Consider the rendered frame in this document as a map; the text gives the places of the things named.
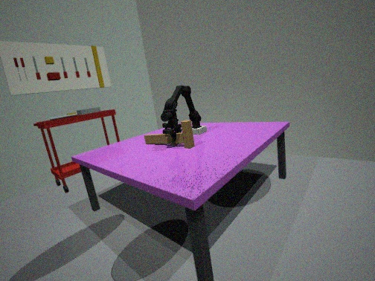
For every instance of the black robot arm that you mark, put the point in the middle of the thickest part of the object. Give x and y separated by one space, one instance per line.
169 112

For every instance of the wooden board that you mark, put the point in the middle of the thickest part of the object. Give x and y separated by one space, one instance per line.
163 138

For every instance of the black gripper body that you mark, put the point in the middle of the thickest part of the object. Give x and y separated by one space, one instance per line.
173 126

